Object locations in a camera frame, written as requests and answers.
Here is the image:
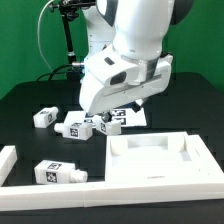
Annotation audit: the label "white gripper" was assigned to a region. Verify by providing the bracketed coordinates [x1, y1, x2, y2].
[79, 45, 173, 122]

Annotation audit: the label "white square table top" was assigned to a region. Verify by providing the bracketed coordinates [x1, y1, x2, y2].
[105, 132, 224, 184]

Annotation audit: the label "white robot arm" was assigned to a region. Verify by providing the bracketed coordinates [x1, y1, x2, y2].
[79, 0, 194, 115]

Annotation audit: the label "white sheet with tags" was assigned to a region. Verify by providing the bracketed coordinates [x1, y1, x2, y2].
[64, 108, 147, 127]

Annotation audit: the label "white U-shaped fence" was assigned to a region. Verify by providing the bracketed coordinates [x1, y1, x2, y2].
[0, 134, 224, 213]

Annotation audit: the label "black cables on table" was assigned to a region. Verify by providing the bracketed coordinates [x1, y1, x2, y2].
[35, 63, 74, 82]

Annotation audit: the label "black camera stand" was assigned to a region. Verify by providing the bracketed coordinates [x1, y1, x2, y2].
[49, 0, 96, 81]

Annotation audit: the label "grey cable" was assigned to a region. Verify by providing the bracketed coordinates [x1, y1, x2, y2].
[35, 0, 54, 73]

